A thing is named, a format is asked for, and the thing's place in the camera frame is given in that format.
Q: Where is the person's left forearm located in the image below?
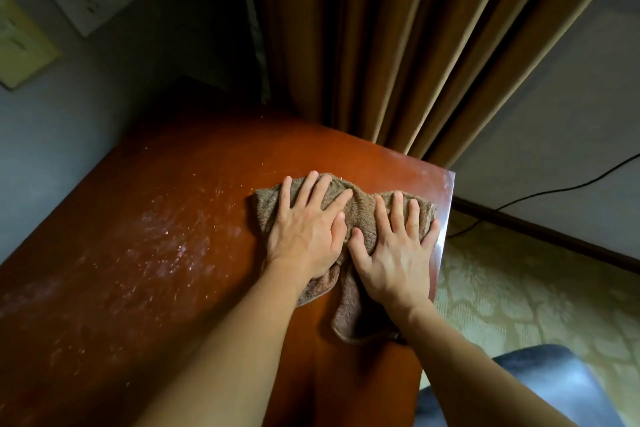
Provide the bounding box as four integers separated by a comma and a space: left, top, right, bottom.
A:
134, 262, 322, 427

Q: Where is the person's right hand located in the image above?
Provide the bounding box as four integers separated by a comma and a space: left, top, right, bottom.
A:
347, 191, 442, 317

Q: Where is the black cable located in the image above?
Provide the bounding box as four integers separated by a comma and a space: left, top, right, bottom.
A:
446, 152, 640, 240

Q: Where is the person's right forearm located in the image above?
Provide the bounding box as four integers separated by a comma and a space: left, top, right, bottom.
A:
384, 298, 578, 427

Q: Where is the brown fleece cleaning cloth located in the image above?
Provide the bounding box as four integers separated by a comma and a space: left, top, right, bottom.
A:
250, 172, 439, 345

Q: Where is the person's left hand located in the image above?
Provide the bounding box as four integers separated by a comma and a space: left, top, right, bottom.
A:
264, 170, 354, 283

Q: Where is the blue-grey chair seat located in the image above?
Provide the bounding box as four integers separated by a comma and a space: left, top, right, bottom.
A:
414, 344, 627, 427

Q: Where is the brown pleated curtain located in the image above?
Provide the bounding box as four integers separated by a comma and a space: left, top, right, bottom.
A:
234, 0, 635, 170

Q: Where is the dark wooden baseboard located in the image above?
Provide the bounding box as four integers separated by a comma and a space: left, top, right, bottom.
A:
451, 196, 640, 275

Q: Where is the yellow wall switch plate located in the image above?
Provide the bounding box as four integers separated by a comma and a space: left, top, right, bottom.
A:
0, 0, 62, 91

